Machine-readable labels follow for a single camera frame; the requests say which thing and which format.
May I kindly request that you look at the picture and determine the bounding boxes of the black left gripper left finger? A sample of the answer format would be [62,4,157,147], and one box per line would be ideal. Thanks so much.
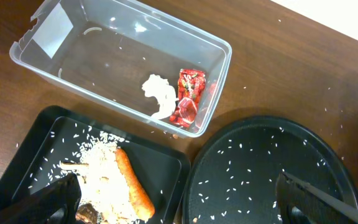
[0,174,81,224]

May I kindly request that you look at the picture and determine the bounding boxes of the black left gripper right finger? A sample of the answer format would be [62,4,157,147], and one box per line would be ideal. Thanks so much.
[275,172,358,224]

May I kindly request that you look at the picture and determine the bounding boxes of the orange carrot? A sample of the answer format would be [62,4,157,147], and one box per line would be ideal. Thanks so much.
[115,147,155,222]

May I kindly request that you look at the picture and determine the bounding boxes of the white tissue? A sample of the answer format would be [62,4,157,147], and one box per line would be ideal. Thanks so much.
[142,74,177,119]

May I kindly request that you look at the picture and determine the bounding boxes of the red snack wrapper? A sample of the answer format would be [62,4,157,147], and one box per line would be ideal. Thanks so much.
[169,69,206,128]

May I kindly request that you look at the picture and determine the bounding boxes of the pile of food scraps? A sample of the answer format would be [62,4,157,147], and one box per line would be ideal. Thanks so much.
[26,124,142,224]

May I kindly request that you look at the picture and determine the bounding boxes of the round black tray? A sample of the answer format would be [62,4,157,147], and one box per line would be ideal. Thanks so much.
[182,116,358,223]

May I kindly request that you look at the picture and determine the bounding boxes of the black rectangular tray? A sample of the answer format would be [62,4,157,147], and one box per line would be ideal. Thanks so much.
[0,106,190,223]

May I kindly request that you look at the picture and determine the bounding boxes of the clear plastic bin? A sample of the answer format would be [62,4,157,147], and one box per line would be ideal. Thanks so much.
[9,0,232,138]

